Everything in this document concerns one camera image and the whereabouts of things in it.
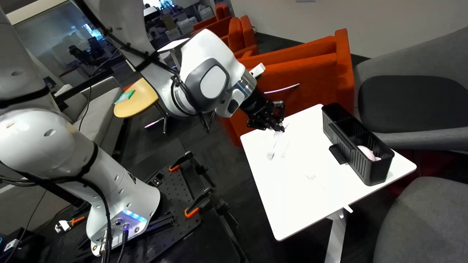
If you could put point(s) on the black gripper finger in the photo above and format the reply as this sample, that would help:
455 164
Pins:
278 108
273 124

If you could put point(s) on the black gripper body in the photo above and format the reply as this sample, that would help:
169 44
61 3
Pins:
258 109

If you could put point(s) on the black plastic mesh basket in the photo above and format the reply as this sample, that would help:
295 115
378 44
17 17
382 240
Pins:
346 133

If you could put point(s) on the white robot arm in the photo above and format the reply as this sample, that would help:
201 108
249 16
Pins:
68 146

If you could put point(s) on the white object in basket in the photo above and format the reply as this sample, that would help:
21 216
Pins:
369 153

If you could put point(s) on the large orange armchair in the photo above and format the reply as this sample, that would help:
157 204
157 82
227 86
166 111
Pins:
305 74

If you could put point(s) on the white side table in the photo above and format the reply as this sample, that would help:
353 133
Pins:
300 181

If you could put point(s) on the far orange armchair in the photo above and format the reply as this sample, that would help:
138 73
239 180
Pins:
236 32

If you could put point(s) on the small white tablet table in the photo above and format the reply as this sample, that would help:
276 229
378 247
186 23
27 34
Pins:
172 53

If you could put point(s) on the orange black clamp lower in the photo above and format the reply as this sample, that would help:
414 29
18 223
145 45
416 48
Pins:
202 200

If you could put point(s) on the round yellow wooden table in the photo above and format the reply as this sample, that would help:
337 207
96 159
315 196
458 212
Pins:
142 99

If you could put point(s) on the grey lounge chair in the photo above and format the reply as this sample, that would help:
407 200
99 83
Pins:
417 96

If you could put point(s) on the green card on table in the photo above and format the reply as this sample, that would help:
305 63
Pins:
125 96

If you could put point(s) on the grey sofa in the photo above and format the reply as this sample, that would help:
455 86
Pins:
93 112

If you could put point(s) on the grey chair lower right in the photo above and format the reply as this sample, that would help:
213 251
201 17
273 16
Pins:
426 223

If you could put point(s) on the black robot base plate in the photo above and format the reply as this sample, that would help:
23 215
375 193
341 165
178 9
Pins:
170 213

